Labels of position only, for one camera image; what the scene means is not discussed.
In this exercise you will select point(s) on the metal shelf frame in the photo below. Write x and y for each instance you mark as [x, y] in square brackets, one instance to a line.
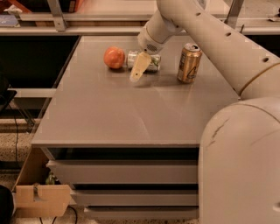
[251, 17]

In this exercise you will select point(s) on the grey drawer cabinet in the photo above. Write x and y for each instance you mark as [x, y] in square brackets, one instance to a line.
[129, 150]

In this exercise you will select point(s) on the gold soda can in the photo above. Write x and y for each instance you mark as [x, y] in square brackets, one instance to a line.
[189, 63]

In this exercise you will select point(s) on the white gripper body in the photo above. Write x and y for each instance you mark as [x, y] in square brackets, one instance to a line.
[146, 42]

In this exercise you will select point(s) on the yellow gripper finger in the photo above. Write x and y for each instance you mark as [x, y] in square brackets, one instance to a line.
[142, 62]

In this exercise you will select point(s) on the white green 7up can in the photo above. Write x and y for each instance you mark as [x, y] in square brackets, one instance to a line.
[153, 67]

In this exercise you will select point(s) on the orange red apple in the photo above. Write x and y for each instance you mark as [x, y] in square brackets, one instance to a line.
[114, 57]

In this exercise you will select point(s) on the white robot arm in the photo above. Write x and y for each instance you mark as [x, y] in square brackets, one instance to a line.
[239, 153]

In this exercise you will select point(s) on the cardboard box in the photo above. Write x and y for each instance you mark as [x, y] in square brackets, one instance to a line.
[34, 198]

